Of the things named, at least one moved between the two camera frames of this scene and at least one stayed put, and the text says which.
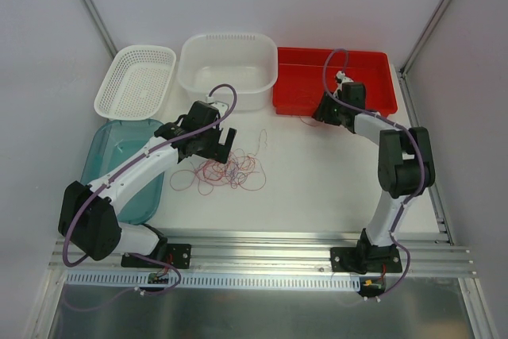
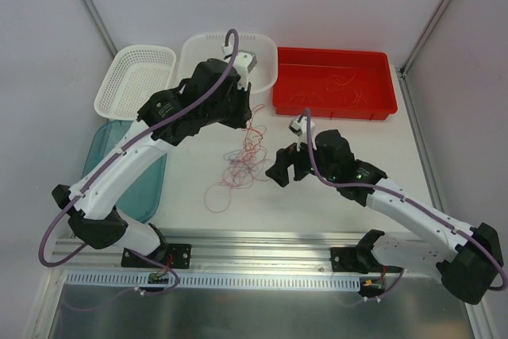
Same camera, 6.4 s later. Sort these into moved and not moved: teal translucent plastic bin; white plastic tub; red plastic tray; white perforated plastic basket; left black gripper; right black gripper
Moved: left black gripper; right black gripper
Not moved: teal translucent plastic bin; white plastic tub; red plastic tray; white perforated plastic basket
